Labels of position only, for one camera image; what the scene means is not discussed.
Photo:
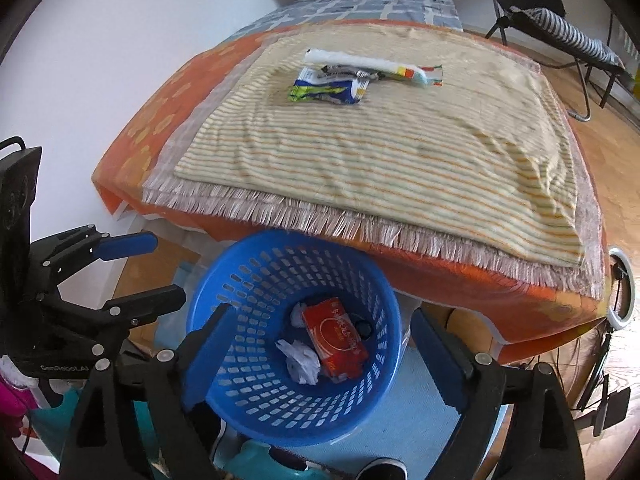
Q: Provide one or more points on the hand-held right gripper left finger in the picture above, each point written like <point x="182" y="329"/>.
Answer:
<point x="207" y="360"/>

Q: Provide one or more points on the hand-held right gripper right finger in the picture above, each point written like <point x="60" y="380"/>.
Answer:
<point x="442" y="360"/>

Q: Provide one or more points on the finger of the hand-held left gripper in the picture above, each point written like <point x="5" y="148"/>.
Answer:
<point x="127" y="246"/>
<point x="140" y="305"/>

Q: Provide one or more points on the blue plastic basket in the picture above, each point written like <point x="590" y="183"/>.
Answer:
<point x="260" y="400"/>

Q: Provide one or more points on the white plastic bag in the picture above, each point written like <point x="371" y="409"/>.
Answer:
<point x="302" y="362"/>

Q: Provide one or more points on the white tissue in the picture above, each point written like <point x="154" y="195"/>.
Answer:
<point x="298" y="316"/>

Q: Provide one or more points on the red carton box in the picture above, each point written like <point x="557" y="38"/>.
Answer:
<point x="334" y="337"/>

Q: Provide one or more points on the light blue floor mat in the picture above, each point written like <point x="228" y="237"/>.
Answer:
<point x="415" y="410"/>

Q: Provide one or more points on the black white shoe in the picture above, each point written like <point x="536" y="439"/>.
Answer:
<point x="382" y="470"/>

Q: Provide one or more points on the orange floral tablecloth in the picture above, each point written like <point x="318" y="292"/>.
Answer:
<point x="150" y="115"/>

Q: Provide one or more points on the black phone holder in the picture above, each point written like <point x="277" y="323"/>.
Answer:
<point x="612" y="405"/>

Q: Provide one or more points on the pink fringed cloth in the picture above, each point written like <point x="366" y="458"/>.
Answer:
<point x="320" y="217"/>

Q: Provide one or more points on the yellow striped towel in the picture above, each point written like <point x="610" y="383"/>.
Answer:
<point x="400" y="145"/>

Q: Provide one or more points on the blue white snack wrapper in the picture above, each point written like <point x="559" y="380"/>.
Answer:
<point x="325" y="90"/>

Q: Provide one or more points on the dark foil wrapper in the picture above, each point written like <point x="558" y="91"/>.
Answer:
<point x="345" y="71"/>

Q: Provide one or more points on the white tube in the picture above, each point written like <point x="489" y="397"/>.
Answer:
<point x="360" y="62"/>

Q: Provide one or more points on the blue plaid bed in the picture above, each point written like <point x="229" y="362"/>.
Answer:
<point x="360" y="7"/>

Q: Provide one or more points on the striped cloth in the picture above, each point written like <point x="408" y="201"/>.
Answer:
<point x="570" y="32"/>

